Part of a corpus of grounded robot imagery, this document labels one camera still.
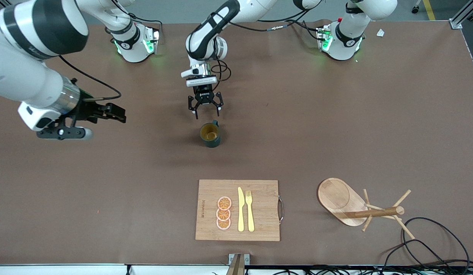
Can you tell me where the white cable duct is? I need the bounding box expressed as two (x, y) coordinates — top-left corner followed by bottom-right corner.
(0, 264), (473, 275)

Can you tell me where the wooden mug tree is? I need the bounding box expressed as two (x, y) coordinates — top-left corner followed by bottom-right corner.
(317, 178), (416, 240)

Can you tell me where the aluminium camera post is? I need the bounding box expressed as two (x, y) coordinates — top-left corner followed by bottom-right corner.
(226, 253), (251, 275)

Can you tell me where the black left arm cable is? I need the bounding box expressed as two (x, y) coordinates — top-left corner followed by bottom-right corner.
(206, 0), (325, 92)

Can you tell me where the yellow fork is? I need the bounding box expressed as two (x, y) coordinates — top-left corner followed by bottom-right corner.
(245, 190), (255, 233)

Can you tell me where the black table cable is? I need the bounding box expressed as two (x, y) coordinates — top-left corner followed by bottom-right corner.
(402, 217), (471, 268)
(381, 241), (451, 270)

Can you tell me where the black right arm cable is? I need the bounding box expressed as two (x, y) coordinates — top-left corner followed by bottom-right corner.
(59, 55), (122, 102)

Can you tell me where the wooden cutting board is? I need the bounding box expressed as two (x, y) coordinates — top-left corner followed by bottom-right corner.
(195, 180), (285, 242)

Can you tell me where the brown table mat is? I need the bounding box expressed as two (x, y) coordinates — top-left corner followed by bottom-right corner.
(0, 19), (473, 266)

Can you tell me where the aluminium frame profile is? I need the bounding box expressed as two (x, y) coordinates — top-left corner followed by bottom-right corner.
(450, 0), (473, 29)

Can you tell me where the yellow knife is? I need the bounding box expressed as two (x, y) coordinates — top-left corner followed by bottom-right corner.
(238, 187), (245, 232)

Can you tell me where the black cable bundle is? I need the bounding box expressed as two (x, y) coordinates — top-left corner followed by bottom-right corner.
(259, 264), (473, 275)

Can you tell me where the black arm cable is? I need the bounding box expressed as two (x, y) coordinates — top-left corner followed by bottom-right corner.
(59, 55), (122, 102)
(206, 0), (325, 92)

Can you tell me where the black base cable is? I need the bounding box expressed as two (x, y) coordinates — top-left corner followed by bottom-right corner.
(294, 19), (322, 40)
(128, 15), (163, 29)

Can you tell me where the dark green cup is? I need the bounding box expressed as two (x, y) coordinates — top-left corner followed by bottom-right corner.
(200, 120), (222, 149)

